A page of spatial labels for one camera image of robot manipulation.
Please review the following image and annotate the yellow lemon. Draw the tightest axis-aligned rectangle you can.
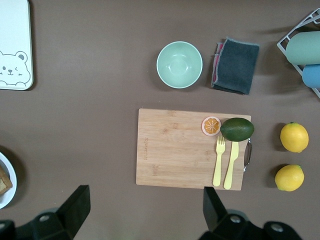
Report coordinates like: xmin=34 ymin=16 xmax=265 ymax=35
xmin=274 ymin=164 xmax=305 ymax=193
xmin=279 ymin=121 xmax=310 ymax=154

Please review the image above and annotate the yellow plastic fork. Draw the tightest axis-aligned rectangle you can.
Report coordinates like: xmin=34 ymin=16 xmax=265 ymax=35
xmin=212 ymin=135 xmax=226 ymax=188

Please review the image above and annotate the dark grey cloth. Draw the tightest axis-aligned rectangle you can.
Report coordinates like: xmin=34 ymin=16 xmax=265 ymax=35
xmin=211 ymin=37 xmax=260 ymax=96

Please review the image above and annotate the toy orange slice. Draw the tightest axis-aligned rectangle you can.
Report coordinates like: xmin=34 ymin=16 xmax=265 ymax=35
xmin=201 ymin=116 xmax=222 ymax=137

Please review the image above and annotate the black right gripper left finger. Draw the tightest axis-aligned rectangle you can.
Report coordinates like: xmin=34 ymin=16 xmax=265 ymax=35
xmin=27 ymin=184 xmax=91 ymax=240

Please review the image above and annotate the white round plate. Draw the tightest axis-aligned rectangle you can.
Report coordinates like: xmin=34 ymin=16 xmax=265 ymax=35
xmin=0 ymin=151 xmax=18 ymax=210

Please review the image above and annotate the white wire rack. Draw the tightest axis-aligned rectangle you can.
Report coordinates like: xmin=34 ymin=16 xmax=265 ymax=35
xmin=276 ymin=7 xmax=320 ymax=100

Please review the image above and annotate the wooden cutting board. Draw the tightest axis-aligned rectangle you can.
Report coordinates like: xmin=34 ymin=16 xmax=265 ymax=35
xmin=135 ymin=108 xmax=253 ymax=192

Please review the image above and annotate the cream bear print tray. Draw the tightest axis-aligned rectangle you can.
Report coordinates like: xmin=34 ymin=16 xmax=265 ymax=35
xmin=0 ymin=0 xmax=34 ymax=91

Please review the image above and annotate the brown bread slice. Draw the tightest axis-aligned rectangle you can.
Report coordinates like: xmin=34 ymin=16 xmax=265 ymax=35
xmin=0 ymin=164 xmax=13 ymax=198

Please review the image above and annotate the pink cloth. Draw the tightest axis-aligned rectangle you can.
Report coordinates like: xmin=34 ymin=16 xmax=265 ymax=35
xmin=211 ymin=42 xmax=225 ymax=85

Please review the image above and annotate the light blue cup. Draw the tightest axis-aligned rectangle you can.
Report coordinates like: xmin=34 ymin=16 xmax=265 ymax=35
xmin=301 ymin=63 xmax=320 ymax=89

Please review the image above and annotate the dark green avocado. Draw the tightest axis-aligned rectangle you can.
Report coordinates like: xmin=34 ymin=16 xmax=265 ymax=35
xmin=219 ymin=117 xmax=255 ymax=143

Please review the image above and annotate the yellow plastic knife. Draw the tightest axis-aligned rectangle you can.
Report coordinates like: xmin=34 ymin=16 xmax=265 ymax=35
xmin=223 ymin=141 xmax=240 ymax=191

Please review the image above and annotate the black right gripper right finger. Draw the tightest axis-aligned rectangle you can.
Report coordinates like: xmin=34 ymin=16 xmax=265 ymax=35
xmin=202 ymin=186 xmax=253 ymax=240

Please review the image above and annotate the pale green cup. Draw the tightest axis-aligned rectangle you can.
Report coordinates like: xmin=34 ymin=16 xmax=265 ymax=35
xmin=285 ymin=31 xmax=320 ymax=66

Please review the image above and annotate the pale green bowl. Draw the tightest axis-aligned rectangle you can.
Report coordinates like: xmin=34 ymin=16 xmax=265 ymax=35
xmin=156 ymin=41 xmax=204 ymax=90

